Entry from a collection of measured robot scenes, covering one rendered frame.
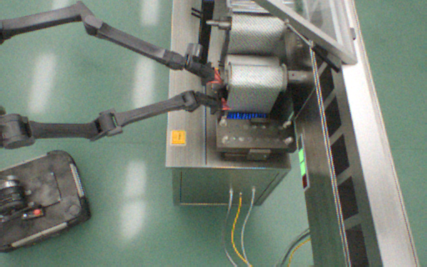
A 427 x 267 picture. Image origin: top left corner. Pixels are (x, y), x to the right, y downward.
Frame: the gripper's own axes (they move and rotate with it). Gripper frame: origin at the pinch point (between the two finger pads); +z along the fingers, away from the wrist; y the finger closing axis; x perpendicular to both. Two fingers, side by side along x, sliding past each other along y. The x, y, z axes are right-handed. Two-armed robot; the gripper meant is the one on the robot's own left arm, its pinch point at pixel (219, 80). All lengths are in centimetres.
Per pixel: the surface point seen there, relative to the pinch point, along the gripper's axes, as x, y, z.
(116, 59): -141, -103, 18
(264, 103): 7.2, 6.4, 23.7
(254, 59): 11.8, -12.0, 13.1
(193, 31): -32, -58, 12
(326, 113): 41, 30, 15
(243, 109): -4.6, 6.1, 20.8
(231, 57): 4.6, -12.7, 4.1
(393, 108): 11, -57, 209
